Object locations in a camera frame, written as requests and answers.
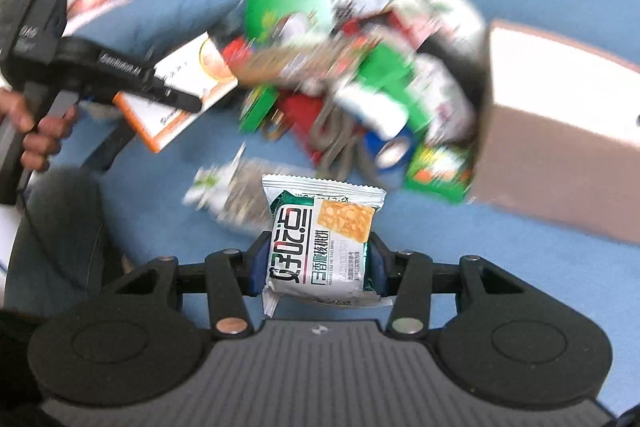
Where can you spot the brown snack packet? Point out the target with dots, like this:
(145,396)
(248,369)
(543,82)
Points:
(295,59)

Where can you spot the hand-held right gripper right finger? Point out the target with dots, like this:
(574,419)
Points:
(378,271)

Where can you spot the blue tape roll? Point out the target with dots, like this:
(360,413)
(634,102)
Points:
(392,147)

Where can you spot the green orange packet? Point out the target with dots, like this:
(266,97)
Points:
(440,174)

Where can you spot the white pink packet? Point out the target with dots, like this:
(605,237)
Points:
(445,99)

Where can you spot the blue cushion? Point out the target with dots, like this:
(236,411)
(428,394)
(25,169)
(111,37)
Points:
(150,19)

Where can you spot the brown cardboard box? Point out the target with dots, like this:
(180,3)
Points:
(550,142)

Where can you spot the white round packet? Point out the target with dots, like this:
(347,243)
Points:
(445,14)

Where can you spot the grey metal clip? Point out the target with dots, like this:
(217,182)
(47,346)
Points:
(332,134)

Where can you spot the white green snack packet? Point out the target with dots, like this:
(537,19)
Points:
(320,247)

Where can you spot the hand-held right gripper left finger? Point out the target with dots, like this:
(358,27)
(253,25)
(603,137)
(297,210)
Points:
(257,266)

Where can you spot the green white carton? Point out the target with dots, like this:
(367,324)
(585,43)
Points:
(285,2)

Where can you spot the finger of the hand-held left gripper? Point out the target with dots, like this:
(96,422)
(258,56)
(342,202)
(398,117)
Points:
(175,96)

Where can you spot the person's left hand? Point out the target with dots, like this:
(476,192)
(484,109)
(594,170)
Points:
(42,142)

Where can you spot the small green box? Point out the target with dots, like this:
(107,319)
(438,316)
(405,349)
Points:
(257,109)

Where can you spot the white tube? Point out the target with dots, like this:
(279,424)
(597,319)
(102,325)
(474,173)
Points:
(372,109)

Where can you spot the orange white box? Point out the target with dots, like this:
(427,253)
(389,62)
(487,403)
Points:
(200,72)

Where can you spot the clear packet of seeds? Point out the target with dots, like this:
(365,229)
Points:
(235,194)

